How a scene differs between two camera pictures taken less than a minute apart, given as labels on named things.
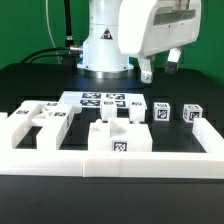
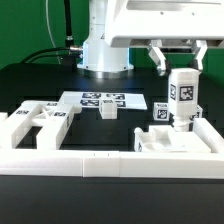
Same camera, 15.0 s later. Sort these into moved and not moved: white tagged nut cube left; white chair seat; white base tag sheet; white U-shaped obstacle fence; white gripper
Moved: white gripper; white chair seat
Not moved: white base tag sheet; white tagged nut cube left; white U-shaped obstacle fence
